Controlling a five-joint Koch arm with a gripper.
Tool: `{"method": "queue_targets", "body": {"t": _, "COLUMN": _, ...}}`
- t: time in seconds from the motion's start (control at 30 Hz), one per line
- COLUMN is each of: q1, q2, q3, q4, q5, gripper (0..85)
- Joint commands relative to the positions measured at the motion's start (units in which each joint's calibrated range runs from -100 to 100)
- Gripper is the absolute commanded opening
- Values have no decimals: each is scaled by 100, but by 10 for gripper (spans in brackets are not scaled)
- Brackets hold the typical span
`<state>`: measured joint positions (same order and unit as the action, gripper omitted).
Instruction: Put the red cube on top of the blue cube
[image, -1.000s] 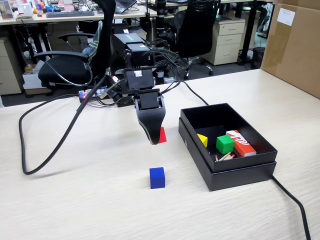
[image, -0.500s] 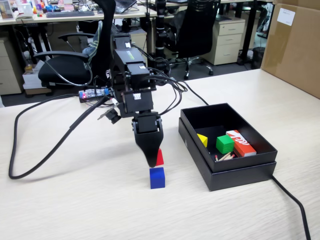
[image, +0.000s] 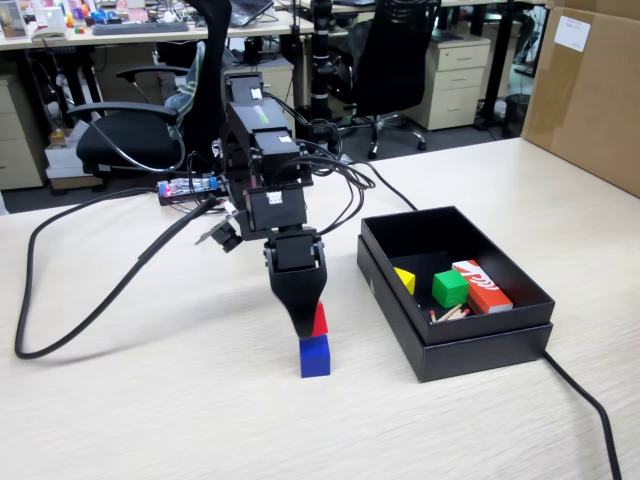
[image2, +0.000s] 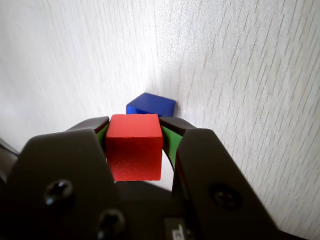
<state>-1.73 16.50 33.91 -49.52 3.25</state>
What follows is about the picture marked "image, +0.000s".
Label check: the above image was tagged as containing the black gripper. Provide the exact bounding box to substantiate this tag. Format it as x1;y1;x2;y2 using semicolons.
263;227;327;340

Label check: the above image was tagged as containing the red cube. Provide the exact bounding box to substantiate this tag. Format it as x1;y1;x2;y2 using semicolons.
310;301;330;336

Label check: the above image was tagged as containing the blue cube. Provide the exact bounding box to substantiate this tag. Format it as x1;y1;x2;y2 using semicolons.
298;333;332;379

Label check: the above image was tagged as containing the green cube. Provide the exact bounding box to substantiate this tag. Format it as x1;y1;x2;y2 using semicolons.
431;269;470;309

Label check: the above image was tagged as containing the yellow wedge block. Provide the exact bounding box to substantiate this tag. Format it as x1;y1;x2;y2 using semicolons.
393;266;417;296

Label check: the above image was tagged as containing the black cardboard box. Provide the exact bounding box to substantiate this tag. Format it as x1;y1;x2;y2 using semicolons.
360;204;557;346

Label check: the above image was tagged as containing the blue control board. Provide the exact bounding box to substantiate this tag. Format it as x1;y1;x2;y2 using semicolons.
157;175;221;199

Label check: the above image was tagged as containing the black open box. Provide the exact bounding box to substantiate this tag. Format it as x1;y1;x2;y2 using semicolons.
356;234;555;384

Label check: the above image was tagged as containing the orange white matchbox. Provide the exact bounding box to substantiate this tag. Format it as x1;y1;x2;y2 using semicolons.
452;259;515;315

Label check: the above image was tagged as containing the beige drawer cabinet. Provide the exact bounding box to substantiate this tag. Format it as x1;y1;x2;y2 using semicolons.
0;74;50;192
407;37;492;132
259;58;296;142

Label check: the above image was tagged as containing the black pole with white bands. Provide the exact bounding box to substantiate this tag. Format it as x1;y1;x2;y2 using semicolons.
308;0;335;170

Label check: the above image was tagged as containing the black office chair with armrests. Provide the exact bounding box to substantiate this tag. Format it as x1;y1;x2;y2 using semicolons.
67;0;234;177

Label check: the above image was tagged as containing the green striped garment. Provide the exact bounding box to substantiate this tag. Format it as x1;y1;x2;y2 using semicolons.
164;40;207;144

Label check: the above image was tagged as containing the black mesh office chair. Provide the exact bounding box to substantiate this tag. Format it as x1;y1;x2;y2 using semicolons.
329;0;442;160

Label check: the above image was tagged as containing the white box stack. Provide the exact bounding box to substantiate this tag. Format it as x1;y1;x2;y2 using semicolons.
44;127;104;191

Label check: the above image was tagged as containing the black trash bin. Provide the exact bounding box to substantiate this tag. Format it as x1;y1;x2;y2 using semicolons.
502;93;531;140

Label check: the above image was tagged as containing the black laptop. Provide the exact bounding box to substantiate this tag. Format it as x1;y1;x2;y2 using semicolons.
227;0;277;27

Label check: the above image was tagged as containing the beige office desk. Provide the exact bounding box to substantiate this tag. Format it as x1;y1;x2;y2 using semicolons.
0;9;317;131
299;0;551;132

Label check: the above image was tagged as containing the black keyboard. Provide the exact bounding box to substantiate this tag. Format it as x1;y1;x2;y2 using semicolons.
92;21;191;36

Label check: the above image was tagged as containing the large brown cardboard box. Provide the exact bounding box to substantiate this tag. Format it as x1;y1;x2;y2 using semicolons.
519;0;640;199

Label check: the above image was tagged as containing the small white box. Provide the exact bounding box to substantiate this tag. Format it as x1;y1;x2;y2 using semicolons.
37;7;66;30

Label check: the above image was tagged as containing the framed picture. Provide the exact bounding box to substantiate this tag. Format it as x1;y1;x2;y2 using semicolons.
0;0;29;40

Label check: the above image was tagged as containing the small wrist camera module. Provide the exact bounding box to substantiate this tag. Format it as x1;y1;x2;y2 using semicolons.
193;217;245;254

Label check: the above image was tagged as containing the thin black wire bundle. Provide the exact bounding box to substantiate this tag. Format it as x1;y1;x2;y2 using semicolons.
259;89;377;237

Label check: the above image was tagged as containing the thick black camera cable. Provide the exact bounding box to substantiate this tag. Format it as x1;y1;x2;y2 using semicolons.
14;194;219;361

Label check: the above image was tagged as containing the black power cable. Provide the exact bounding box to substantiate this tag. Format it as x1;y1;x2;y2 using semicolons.
344;159;624;480

